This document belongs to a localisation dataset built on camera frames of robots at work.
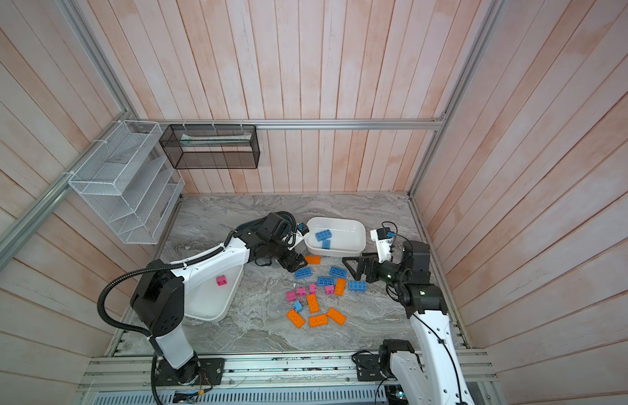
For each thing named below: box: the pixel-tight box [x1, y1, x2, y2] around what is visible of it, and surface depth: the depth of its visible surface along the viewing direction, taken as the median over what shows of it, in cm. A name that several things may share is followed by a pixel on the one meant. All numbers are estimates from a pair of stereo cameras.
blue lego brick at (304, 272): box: [294, 266, 314, 280], surface depth 95 cm
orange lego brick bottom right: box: [326, 307, 347, 326], surface depth 85 cm
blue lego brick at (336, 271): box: [329, 265, 348, 278], surface depth 95 cm
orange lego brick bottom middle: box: [308, 313, 329, 328], surface depth 85 cm
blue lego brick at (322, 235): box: [314, 229, 333, 242], surface depth 106 cm
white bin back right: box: [303, 216, 367, 257], surface depth 106 cm
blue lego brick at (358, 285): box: [348, 280, 368, 292], surface depth 91 cm
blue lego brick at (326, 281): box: [316, 276, 336, 287], surface depth 92 cm
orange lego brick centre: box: [307, 293, 320, 314], surface depth 88 cm
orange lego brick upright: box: [334, 278, 347, 297], surface depth 92 cm
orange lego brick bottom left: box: [286, 307, 307, 330], surface depth 85 cm
